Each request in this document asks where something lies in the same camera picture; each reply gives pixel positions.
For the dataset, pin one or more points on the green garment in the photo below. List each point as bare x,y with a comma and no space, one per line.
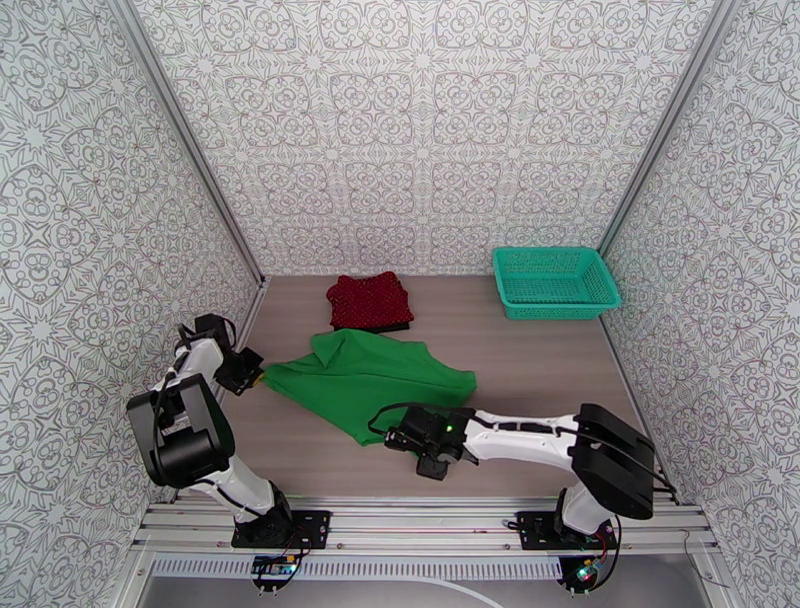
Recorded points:
375,381

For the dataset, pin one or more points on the black garment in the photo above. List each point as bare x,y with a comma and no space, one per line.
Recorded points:
375,327

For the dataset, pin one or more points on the red white-dotted garment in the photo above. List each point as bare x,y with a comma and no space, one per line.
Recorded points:
369,300

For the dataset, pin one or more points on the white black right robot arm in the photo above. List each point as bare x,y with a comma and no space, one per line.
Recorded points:
612,456

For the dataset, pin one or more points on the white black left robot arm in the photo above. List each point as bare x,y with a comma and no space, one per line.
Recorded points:
187,431

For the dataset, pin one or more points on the white vented strip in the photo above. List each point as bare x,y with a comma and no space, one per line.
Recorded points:
406,567

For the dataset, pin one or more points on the teal plastic basket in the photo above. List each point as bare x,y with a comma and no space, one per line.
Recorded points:
556,281

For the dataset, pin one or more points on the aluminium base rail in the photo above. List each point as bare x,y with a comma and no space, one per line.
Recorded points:
425,522

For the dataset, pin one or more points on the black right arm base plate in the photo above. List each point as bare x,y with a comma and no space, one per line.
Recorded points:
534,531

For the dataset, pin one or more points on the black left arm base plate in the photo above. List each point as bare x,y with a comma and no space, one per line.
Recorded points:
312,528

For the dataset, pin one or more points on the aluminium corner post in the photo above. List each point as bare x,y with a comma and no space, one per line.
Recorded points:
187,140
665,128

